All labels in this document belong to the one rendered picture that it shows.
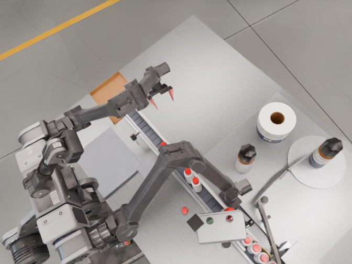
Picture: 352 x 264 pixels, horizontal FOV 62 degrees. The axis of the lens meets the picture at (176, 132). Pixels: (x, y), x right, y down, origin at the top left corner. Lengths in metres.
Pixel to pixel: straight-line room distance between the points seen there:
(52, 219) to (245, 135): 1.16
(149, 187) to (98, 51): 2.64
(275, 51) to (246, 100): 1.36
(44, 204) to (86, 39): 2.68
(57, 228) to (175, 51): 1.49
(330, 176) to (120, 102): 1.25
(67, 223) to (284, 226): 1.10
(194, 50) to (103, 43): 1.57
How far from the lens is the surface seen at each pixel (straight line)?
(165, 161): 0.95
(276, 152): 1.82
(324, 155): 1.64
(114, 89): 2.14
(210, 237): 1.10
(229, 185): 1.26
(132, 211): 1.11
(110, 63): 3.36
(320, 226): 1.79
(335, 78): 3.23
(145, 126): 1.90
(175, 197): 1.79
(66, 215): 1.18
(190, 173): 1.55
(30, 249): 1.90
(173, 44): 2.26
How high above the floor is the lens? 2.58
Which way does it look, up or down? 67 degrees down
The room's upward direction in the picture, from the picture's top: 18 degrees counter-clockwise
